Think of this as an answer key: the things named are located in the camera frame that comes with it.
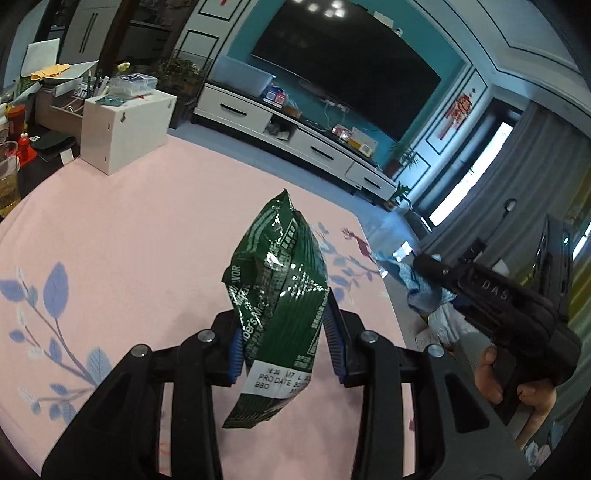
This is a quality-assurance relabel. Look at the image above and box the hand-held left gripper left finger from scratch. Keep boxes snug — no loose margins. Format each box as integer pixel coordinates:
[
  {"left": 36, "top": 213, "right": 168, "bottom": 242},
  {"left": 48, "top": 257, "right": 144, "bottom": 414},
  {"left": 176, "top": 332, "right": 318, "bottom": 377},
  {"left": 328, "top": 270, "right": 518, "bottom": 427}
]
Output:
[{"left": 41, "top": 310, "right": 245, "bottom": 480}]

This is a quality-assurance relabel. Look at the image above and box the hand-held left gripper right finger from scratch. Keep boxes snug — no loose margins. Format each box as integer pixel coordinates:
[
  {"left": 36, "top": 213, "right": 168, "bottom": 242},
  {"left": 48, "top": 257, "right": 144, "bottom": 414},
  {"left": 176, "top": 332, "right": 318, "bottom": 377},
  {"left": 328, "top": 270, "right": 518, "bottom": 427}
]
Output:
[{"left": 323, "top": 295, "right": 532, "bottom": 480}]

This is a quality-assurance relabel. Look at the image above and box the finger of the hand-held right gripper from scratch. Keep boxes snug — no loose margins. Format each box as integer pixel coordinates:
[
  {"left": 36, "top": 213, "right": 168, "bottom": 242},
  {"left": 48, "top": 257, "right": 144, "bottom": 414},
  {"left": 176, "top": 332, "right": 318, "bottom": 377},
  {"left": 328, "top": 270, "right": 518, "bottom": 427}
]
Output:
[{"left": 412, "top": 253, "right": 467, "bottom": 301}]

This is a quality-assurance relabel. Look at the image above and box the light blue packet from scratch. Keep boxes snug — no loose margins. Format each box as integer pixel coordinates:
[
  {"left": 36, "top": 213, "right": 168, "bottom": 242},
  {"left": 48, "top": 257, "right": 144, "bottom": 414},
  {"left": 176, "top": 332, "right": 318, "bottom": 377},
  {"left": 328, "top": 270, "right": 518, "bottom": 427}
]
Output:
[{"left": 374, "top": 249, "right": 455, "bottom": 315}]

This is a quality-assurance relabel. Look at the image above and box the green snack bag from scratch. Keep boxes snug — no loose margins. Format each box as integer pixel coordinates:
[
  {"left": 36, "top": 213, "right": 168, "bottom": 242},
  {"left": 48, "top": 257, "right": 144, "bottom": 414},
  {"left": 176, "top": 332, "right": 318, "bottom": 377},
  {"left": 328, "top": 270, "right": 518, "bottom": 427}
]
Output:
[{"left": 222, "top": 188, "right": 331, "bottom": 430}]

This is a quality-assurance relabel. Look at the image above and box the person's right hand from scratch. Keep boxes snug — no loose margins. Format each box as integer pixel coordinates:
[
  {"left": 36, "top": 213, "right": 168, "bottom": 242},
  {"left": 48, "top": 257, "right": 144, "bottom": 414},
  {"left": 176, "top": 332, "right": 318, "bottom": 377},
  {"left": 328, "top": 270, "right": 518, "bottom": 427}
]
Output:
[{"left": 473, "top": 344, "right": 557, "bottom": 450}]

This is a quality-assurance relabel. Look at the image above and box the grey curtain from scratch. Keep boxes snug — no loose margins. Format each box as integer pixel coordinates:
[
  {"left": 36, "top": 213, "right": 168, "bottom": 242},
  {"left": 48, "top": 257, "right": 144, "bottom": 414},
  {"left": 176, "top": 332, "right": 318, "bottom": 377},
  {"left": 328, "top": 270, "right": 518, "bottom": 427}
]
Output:
[{"left": 429, "top": 102, "right": 578, "bottom": 287}]

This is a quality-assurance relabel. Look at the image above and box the yellow desk calendar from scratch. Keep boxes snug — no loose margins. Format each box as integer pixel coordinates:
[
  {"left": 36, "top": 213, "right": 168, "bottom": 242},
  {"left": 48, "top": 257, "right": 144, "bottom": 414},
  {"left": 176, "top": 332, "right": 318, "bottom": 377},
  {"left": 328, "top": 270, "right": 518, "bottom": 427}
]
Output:
[{"left": 348, "top": 127, "right": 377, "bottom": 157}]

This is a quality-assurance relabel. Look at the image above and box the pink leaf-print tablecloth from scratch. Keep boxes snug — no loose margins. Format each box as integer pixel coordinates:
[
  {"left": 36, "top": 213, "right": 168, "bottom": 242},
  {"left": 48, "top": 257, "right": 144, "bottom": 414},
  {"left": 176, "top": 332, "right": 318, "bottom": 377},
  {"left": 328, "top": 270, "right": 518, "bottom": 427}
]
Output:
[{"left": 0, "top": 124, "right": 416, "bottom": 480}]

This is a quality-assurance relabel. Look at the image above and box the black television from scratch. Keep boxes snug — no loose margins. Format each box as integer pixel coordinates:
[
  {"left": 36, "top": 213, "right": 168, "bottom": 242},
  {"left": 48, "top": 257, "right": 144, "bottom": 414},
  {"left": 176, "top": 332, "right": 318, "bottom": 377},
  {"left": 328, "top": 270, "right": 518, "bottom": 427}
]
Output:
[{"left": 250, "top": 0, "right": 443, "bottom": 143}]

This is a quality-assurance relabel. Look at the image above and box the red blue small box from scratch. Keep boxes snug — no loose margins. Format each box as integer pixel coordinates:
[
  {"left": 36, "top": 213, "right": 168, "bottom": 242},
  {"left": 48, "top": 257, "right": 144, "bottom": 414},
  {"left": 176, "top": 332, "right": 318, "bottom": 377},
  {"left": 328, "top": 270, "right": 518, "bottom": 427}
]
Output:
[{"left": 263, "top": 85, "right": 289, "bottom": 108}]

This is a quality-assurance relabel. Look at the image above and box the white TV cabinet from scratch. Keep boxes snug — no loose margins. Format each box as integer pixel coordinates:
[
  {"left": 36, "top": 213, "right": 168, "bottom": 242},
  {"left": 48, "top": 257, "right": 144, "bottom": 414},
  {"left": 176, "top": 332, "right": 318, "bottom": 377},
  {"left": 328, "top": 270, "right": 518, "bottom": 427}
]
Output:
[{"left": 193, "top": 83, "right": 399, "bottom": 201}]

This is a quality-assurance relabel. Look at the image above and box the white wooden box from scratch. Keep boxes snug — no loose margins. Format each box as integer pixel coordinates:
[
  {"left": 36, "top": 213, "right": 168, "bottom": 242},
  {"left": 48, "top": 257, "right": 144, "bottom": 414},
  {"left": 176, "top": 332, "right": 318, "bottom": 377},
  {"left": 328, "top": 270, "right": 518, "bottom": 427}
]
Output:
[{"left": 81, "top": 89, "right": 178, "bottom": 176}]

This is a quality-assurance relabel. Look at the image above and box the clear plastic storage bin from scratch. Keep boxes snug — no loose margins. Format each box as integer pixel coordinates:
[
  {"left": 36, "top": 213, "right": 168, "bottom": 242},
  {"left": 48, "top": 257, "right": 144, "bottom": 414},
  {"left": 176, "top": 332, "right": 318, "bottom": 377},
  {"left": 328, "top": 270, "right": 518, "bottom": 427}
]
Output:
[{"left": 213, "top": 56, "right": 275, "bottom": 97}]

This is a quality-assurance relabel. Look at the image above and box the dark notebook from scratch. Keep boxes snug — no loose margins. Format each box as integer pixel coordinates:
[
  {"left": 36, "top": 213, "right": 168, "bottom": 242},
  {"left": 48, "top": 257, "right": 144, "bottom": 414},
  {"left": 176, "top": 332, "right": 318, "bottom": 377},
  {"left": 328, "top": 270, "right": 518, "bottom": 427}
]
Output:
[{"left": 32, "top": 130, "right": 75, "bottom": 151}]

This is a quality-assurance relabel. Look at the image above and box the clear cup with yellow drink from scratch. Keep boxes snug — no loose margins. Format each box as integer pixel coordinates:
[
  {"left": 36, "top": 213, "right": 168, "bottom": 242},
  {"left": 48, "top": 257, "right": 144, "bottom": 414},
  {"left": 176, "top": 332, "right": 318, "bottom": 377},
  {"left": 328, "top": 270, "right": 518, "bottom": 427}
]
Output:
[{"left": 0, "top": 141, "right": 23, "bottom": 217}]

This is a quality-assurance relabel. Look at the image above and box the large leafy potted plant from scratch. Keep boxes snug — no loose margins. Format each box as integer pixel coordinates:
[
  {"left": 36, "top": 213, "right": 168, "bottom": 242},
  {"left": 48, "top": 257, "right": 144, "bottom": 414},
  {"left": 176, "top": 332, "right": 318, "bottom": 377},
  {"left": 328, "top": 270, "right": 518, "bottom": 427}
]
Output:
[{"left": 159, "top": 58, "right": 204, "bottom": 127}]

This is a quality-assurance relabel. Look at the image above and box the clear lidded plastic container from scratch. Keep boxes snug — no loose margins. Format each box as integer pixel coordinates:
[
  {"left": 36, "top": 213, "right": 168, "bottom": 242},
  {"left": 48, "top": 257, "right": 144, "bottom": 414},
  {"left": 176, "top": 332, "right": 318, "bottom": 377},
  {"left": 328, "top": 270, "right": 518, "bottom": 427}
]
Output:
[{"left": 108, "top": 74, "right": 158, "bottom": 99}]

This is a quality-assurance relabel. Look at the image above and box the red toy figure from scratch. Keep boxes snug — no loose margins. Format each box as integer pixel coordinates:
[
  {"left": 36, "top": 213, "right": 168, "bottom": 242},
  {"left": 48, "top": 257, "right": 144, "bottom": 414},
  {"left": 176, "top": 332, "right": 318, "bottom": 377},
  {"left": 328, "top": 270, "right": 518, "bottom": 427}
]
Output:
[{"left": 16, "top": 131, "right": 37, "bottom": 164}]

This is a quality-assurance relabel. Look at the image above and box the cardboard box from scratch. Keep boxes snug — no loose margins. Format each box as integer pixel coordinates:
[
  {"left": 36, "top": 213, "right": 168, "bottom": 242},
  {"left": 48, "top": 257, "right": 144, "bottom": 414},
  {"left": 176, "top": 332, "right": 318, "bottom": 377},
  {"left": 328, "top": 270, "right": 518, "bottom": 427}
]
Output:
[{"left": 36, "top": 85, "right": 93, "bottom": 130}]

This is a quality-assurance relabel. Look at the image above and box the white box with yellow cloth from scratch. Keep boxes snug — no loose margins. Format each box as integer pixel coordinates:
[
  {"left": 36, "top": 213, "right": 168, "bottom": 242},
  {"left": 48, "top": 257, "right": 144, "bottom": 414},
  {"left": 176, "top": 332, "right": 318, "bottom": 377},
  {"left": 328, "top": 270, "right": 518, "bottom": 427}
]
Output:
[{"left": 14, "top": 39, "right": 100, "bottom": 93}]

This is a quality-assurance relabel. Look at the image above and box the red wall decoration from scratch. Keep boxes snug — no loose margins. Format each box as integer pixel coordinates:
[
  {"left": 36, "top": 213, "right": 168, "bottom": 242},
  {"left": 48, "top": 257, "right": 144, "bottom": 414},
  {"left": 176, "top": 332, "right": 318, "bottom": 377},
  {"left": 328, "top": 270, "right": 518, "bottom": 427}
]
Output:
[{"left": 438, "top": 90, "right": 476, "bottom": 139}]

